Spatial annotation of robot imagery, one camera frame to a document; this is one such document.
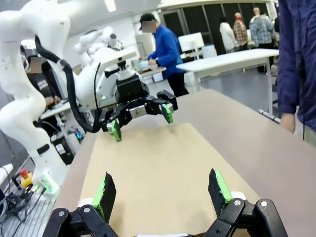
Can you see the black control box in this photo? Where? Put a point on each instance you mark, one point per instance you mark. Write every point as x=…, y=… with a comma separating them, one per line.
x=61, y=149

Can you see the figure in plaid blue coat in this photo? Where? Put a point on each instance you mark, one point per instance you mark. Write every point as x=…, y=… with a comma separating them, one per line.
x=260, y=27

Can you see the person's left hand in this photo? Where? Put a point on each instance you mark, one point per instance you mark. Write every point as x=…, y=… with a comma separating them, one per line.
x=288, y=123

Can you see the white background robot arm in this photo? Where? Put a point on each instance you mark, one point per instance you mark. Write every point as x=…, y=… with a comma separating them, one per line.
x=96, y=42

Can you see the seated person in dark shirt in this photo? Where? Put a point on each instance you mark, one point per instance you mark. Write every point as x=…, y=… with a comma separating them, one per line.
x=42, y=84

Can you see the ceiling light panel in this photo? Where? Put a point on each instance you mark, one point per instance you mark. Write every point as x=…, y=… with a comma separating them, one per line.
x=110, y=5

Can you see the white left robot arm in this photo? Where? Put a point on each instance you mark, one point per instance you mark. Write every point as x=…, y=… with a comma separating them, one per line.
x=19, y=116

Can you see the grey aluminium mounting platform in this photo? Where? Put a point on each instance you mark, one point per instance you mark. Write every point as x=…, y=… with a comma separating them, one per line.
x=32, y=217

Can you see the navy-sleeved left forearm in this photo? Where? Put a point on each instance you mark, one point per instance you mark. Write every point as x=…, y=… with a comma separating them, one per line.
x=290, y=74

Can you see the person in blue jacket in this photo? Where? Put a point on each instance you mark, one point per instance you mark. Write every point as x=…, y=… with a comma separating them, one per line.
x=168, y=49

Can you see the person in navy jacket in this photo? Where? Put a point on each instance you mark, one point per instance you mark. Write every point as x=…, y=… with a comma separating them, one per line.
x=308, y=61

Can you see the person in white jacket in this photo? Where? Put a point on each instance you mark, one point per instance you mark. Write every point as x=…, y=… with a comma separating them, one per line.
x=227, y=35

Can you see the yellow emergency stop button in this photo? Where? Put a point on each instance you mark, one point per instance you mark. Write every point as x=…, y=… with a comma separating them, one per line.
x=26, y=179

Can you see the person in plaid shirt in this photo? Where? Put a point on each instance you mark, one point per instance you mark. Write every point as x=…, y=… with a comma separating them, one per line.
x=240, y=32

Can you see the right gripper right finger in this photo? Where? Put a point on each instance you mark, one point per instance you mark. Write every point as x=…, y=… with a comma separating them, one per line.
x=219, y=195

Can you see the white monitor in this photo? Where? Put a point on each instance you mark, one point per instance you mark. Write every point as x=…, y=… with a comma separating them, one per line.
x=190, y=42

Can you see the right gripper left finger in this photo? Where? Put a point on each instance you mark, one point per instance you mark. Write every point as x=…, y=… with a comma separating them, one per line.
x=103, y=200

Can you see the long white table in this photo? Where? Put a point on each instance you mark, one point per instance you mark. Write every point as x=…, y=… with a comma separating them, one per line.
x=222, y=60

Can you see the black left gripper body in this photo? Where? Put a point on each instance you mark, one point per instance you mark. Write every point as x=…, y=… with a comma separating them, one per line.
x=132, y=89

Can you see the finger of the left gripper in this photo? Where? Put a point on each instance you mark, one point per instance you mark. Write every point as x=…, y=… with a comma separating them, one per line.
x=117, y=118
x=154, y=105

